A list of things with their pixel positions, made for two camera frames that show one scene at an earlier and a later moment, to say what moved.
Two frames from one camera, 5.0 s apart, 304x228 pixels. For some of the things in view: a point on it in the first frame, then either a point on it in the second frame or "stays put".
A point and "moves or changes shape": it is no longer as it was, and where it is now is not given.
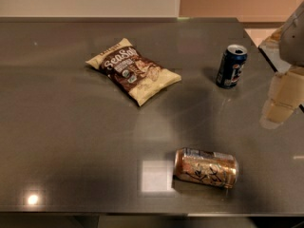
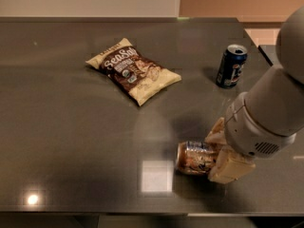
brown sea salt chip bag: [133, 72] stays put
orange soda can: [206, 167] moves or changes shape
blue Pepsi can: [231, 65] stays put
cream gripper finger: [285, 95] → [229, 166]
